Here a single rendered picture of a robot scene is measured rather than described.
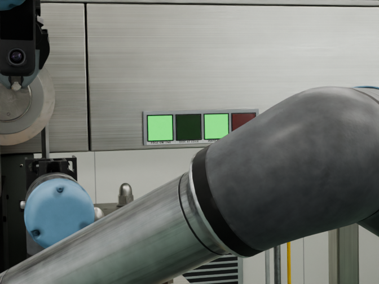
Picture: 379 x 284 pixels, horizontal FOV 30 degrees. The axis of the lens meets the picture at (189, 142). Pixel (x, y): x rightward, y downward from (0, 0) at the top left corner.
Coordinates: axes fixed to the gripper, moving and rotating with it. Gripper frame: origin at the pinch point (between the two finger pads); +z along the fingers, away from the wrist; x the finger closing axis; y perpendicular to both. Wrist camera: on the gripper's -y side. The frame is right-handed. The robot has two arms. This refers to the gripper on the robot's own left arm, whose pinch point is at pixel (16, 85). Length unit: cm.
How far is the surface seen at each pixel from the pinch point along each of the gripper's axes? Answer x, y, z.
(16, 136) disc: 0.2, -3.2, 7.9
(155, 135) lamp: -27.4, 16.4, 34.1
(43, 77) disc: -4.1, 3.6, 2.2
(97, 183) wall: -39, 140, 235
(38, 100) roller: -3.1, 0.8, 4.3
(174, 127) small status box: -31.4, 17.6, 33.2
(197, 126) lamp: -36, 18, 33
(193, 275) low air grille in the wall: -91, 99, 269
